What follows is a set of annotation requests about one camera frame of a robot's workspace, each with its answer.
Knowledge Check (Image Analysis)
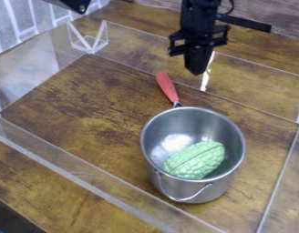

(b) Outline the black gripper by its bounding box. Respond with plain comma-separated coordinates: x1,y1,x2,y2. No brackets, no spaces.
168,0,233,76

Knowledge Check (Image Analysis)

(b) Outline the orange handled metal spoon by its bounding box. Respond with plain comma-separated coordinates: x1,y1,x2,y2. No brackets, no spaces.
156,72,182,107

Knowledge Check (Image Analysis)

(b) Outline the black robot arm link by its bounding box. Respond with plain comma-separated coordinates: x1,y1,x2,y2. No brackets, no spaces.
45,0,91,15

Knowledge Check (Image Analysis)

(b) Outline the stainless steel pot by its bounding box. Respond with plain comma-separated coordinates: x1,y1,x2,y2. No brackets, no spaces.
140,106,246,204

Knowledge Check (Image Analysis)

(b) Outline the green bitter gourd toy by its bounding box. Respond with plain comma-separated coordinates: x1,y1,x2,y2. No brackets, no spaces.
163,141,225,179

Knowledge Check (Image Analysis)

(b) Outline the black wall strip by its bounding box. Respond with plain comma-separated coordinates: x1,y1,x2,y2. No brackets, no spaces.
219,15,271,33

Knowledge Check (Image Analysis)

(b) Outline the black cable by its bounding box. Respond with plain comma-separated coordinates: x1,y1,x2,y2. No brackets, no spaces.
218,0,237,16

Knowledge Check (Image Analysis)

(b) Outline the clear acrylic corner bracket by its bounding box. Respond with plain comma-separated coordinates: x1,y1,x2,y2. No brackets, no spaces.
67,20,110,55

